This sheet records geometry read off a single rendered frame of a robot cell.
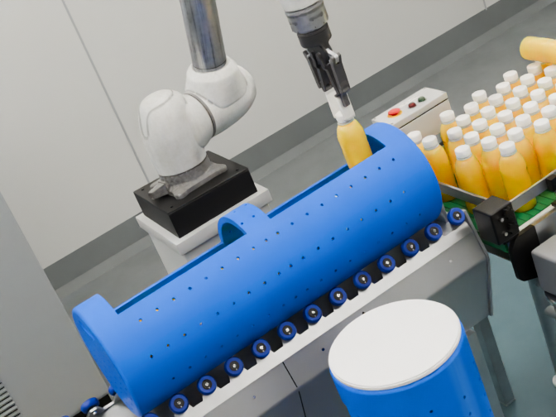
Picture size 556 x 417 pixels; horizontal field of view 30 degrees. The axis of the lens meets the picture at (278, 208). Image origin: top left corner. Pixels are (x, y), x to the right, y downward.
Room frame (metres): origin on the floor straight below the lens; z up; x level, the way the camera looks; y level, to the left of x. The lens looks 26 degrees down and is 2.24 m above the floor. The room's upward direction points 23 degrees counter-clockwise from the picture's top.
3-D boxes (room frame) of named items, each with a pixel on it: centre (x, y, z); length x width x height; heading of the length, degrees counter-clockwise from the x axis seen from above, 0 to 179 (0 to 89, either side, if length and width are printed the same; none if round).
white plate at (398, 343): (1.74, -0.11, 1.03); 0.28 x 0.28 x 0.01
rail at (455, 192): (2.36, -0.43, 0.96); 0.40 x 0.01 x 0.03; 21
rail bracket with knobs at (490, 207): (2.16, -0.47, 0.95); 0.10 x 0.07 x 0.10; 21
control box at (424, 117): (2.68, -0.45, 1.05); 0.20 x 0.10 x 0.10; 111
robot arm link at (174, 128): (2.84, 0.20, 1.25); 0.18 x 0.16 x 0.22; 124
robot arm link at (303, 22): (2.28, -0.23, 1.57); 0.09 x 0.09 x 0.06
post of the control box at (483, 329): (2.68, -0.45, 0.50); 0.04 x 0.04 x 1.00; 21
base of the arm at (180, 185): (2.83, 0.23, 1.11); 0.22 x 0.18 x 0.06; 117
